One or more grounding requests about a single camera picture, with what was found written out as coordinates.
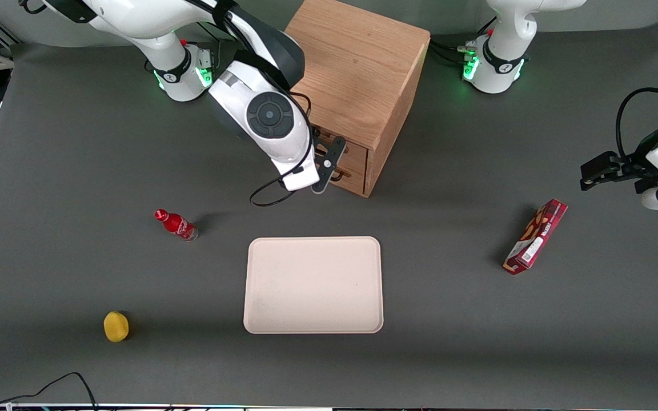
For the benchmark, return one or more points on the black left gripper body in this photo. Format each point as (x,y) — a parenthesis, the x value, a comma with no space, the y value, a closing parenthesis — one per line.
(635,163)

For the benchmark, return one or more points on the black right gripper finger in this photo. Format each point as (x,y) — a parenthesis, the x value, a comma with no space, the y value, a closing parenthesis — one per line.
(329,165)

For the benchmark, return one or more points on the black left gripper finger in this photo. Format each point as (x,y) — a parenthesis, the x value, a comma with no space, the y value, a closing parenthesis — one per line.
(602,170)
(648,185)

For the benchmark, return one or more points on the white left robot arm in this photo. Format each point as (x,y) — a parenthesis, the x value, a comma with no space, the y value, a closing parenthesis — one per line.
(503,68)

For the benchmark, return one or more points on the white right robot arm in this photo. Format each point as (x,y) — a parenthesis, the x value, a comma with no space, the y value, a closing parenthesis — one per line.
(135,17)

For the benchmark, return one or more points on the wooden drawer cabinet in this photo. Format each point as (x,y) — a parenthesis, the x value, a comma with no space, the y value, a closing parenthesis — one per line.
(363,68)

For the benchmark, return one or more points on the red tartan biscuit box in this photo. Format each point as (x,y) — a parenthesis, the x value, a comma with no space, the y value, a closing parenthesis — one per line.
(536,237)

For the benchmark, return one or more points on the beige plastic tray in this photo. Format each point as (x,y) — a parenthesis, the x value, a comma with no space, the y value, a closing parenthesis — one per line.
(313,285)

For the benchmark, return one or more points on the red cola bottle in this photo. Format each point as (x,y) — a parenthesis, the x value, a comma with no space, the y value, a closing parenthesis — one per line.
(176,224)

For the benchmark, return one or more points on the yellow lemon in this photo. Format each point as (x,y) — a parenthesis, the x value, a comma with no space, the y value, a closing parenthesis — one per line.
(116,327)

